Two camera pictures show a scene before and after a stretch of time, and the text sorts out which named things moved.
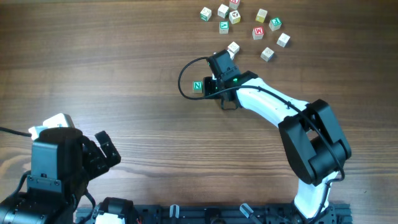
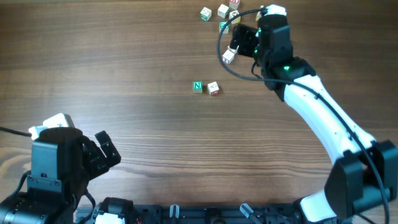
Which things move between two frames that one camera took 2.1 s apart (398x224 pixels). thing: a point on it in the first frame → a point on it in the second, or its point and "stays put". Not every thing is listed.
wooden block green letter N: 197,86 stays put
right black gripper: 208,81 → 252,34
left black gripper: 94,155 stays put
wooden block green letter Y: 224,27 stays put
